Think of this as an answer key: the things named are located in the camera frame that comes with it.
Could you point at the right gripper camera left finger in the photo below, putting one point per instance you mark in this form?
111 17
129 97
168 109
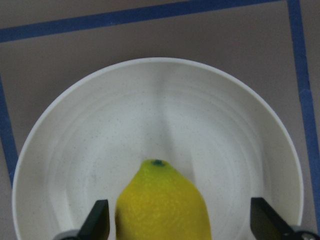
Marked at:
97 224

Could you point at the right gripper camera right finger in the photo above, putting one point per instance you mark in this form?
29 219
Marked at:
266 223

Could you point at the yellow lemon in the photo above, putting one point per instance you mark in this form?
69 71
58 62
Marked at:
159 203

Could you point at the small cream plate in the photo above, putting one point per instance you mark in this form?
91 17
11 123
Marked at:
214 129

